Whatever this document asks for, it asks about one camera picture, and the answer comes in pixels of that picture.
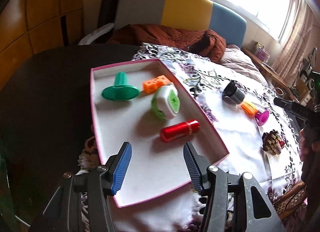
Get red metal capsule tube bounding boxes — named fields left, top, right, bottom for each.
left=159, top=119, right=200, bottom=143

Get brown wooden massage comb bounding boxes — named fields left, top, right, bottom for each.
left=262, top=130, right=285, bottom=155

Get magenta plastic funnel toy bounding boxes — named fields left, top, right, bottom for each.
left=254, top=110, right=270, bottom=126

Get orange plastic clip toy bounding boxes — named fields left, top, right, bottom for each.
left=240, top=101, right=258, bottom=116

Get green white square container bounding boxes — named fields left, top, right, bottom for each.
left=151, top=84, right=180, bottom=120

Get dark grey cylindrical jar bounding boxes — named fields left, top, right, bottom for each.
left=222, top=80, right=245, bottom=105

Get green plastic stamp mold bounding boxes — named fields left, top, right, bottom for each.
left=101, top=72, right=140, bottom=101

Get orange perforated block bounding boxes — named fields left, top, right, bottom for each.
left=143, top=75, right=171, bottom=94

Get person right hand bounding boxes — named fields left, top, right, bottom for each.
left=299, top=129, right=310, bottom=162

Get wooden side shelf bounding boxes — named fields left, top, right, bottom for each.
left=241, top=47, right=298, bottom=102

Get white embroidered floral tablecloth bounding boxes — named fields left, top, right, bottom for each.
left=75, top=42, right=304, bottom=232

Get pink window curtain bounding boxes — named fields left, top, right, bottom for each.
left=272, top=0, right=317, bottom=87

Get pink shallow cardboard box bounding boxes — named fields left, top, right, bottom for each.
left=91, top=59, right=229, bottom=208

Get purple gift box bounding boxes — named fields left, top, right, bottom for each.
left=253, top=42, right=270, bottom=62

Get beige pink pillow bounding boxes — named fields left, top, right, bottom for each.
left=219, top=45, right=268, bottom=87

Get rust brown quilted jacket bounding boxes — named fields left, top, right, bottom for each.
left=107, top=23, right=226, bottom=62

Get white chair armrest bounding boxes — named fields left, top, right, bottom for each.
left=78, top=23, right=114, bottom=46

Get grey yellow blue headboard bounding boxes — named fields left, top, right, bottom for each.
left=114, top=0, right=247, bottom=48

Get black rolled mat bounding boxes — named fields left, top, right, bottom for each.
left=97, top=0, right=119, bottom=28

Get wooden wardrobe panels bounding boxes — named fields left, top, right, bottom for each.
left=1, top=0, right=84, bottom=87

